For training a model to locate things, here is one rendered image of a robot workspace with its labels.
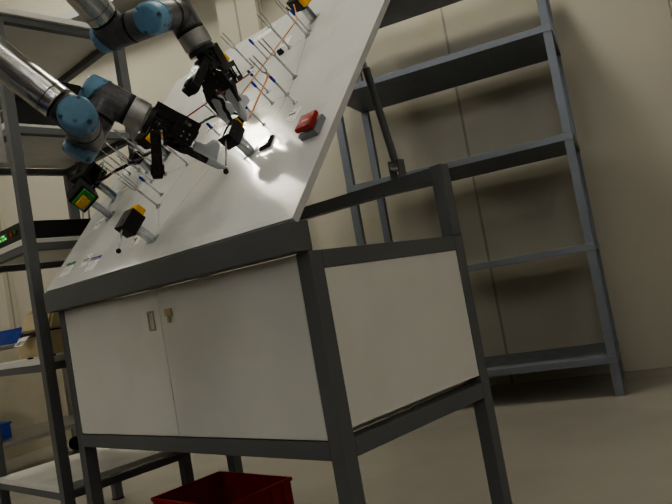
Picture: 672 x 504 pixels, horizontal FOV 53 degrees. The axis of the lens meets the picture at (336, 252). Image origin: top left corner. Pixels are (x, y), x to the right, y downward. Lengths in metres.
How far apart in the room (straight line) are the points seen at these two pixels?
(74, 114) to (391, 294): 0.79
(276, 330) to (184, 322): 0.35
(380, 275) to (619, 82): 2.74
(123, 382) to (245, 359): 0.57
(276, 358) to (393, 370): 0.27
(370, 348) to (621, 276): 2.65
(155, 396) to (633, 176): 2.90
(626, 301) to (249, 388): 2.77
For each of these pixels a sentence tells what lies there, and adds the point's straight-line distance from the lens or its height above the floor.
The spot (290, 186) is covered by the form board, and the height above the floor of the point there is 0.95.
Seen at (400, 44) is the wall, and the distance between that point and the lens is 4.37.
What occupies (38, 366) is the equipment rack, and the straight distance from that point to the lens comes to 2.45.
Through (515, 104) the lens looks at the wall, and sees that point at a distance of 4.11.
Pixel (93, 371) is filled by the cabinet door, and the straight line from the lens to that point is 2.21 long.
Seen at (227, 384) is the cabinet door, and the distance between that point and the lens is 1.66.
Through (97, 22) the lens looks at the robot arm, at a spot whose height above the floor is 1.42.
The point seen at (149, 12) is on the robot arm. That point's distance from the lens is 1.68.
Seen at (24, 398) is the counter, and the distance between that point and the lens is 5.13.
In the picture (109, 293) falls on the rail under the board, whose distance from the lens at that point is 1.98.
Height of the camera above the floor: 0.70
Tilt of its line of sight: 3 degrees up
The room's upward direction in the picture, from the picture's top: 10 degrees counter-clockwise
